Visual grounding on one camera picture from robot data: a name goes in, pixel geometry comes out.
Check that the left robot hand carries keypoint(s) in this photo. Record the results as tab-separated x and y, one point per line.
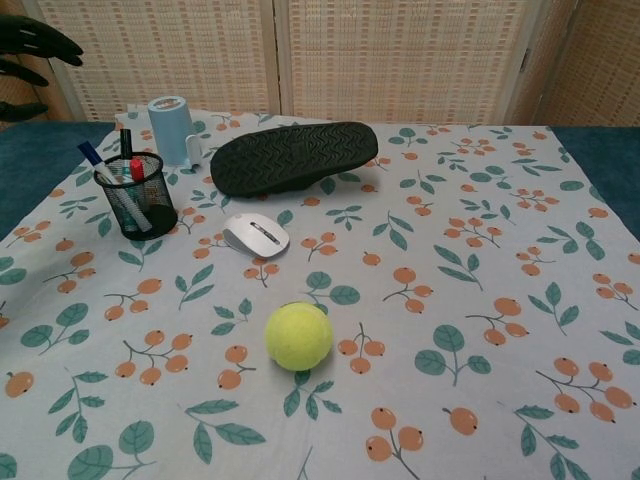
35	37

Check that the red capped white marker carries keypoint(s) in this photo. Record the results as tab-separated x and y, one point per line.
137	167

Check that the blue capped white marker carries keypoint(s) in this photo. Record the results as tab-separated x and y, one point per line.
92	155

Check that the black marker pen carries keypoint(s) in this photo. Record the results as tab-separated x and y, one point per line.
125	142

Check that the black mesh pen holder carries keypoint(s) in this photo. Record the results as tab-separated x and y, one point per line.
162	215

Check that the bamboo folding screen panel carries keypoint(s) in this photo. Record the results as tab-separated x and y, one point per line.
165	55
600	65
410	60
35	100

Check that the light blue cylindrical cup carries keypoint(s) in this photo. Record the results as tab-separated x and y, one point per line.
170	130

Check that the black slipper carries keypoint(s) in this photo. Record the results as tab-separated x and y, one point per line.
290	155

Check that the white computer mouse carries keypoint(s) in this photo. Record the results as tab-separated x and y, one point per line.
255	235

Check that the yellow tennis ball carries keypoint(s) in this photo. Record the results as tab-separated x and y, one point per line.
298	336

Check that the floral print tablecloth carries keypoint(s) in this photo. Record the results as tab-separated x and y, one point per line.
400	300

